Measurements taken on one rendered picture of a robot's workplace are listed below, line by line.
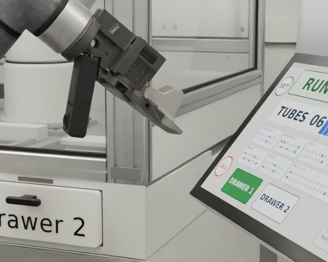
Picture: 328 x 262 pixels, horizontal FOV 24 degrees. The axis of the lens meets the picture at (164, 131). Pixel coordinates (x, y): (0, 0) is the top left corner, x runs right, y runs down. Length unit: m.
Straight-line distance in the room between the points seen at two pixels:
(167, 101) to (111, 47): 0.11
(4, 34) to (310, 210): 0.46
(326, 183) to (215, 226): 0.90
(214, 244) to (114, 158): 0.55
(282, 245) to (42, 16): 0.44
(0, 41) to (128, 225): 0.56
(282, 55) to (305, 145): 3.50
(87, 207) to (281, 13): 3.27
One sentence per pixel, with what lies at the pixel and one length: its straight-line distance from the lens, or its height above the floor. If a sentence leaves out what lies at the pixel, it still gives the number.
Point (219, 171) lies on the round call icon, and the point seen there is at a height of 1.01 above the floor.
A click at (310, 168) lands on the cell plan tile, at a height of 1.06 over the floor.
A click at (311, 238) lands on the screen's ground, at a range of 0.99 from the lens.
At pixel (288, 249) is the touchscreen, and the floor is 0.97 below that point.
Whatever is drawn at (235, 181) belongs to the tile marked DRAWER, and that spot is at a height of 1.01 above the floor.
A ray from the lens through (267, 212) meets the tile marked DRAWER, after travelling 1.09.
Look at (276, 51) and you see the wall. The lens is 4.62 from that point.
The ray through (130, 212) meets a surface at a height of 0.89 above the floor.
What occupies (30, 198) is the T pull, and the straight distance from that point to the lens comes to 1.48.
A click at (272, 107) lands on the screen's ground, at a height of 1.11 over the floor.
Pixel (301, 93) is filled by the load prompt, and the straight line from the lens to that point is 1.24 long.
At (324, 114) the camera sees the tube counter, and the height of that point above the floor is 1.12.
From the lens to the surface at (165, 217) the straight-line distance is 1.55.
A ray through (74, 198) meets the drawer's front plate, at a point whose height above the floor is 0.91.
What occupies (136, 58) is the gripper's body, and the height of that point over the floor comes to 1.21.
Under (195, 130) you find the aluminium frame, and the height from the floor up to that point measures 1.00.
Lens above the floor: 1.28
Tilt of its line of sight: 10 degrees down
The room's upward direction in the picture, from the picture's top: straight up
